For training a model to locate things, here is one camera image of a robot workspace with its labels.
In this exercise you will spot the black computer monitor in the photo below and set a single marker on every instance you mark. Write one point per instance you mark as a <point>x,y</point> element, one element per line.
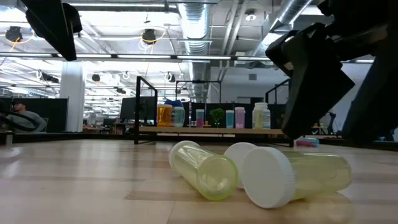
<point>127,109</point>

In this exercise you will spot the light blue vial white cap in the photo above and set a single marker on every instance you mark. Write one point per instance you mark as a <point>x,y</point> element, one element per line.
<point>230,119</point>

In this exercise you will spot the black background rig frame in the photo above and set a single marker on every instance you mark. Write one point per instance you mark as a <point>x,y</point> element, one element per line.
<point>199,81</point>

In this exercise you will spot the long ceiling light strip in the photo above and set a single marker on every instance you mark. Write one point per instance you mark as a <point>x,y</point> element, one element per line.
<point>202,57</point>

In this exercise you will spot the person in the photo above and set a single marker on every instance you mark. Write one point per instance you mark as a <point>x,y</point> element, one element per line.
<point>28,119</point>

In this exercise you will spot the yellow-green vial white cap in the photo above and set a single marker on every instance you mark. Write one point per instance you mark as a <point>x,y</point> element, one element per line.
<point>202,169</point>
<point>237,155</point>
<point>267,177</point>

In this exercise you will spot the black office partition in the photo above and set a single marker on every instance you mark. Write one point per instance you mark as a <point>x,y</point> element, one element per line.
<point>53,112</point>

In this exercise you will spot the large white labelled bottle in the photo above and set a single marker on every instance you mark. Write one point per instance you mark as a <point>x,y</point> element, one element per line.
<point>261,116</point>

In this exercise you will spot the pale clear vial white cap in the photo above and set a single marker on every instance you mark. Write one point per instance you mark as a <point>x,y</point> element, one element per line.
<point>179,117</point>

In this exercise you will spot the black table frame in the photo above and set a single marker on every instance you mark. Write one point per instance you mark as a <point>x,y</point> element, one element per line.
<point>93,136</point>

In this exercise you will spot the black background robot arm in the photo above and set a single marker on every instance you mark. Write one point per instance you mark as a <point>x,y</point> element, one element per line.
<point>332,119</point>

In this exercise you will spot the silver spiral ceiling duct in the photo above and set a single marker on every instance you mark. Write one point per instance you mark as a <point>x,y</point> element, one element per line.
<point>289,12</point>
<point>194,31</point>

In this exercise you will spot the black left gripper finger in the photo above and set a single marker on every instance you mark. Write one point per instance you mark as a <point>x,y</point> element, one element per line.
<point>74,18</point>
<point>49,25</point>

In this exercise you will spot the white square column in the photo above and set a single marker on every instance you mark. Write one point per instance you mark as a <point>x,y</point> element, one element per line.
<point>72,99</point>

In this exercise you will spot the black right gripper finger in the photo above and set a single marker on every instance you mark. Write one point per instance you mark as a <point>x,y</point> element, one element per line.
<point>317,93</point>
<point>304,40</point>

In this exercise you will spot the large amber bottle white cap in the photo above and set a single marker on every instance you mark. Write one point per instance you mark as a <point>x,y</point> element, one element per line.
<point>164,116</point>

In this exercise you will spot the wooden shelf with black frame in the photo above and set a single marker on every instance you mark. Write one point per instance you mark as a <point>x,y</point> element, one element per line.
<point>217,131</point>

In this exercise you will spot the green potted plant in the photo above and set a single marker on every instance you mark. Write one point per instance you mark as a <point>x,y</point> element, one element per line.
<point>217,116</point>

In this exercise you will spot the pink vial white cap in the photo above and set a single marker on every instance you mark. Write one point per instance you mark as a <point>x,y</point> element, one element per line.
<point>240,118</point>

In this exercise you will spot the row of bottles on shelf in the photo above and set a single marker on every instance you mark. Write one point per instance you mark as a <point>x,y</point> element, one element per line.
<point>275,115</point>

